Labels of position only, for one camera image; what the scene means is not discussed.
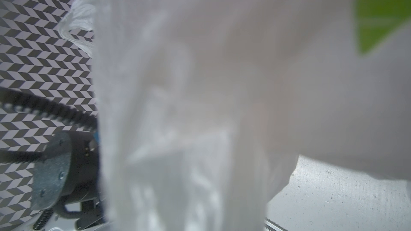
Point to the white plastic bag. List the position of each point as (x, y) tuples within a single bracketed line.
[(204, 106)]

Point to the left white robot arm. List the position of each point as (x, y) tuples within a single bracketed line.
[(66, 172)]

